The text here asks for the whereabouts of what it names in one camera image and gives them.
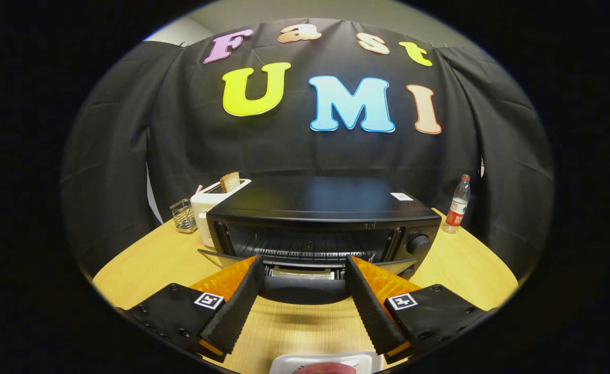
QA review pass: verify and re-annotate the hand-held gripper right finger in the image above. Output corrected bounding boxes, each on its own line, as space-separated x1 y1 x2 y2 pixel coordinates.
344 255 497 364

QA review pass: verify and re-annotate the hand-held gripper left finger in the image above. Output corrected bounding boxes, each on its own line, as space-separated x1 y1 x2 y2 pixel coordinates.
115 255 266 363

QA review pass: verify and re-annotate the white square plate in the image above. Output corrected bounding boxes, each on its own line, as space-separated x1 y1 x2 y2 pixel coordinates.
268 351 384 374

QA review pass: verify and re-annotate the pink round meat slice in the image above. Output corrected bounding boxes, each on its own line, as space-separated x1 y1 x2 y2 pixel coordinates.
293 362 357 374

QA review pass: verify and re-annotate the black toaster oven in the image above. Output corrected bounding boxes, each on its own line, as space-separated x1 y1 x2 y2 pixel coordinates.
197 176 443 305

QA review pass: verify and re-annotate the white bread toaster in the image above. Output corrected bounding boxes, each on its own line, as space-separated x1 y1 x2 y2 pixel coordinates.
190 179 252 248

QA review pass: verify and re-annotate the red label water bottle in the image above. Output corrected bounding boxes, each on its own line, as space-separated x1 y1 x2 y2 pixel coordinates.
443 174 471 234

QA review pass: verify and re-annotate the black backdrop cloth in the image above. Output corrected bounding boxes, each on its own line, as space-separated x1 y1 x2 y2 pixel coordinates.
60 18 554 284

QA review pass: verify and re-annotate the metal oven wire rack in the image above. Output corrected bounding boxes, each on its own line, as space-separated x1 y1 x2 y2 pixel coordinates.
242 242 383 265

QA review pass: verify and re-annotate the metal wire holder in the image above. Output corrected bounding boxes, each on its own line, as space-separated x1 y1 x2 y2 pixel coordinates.
169 199 198 233

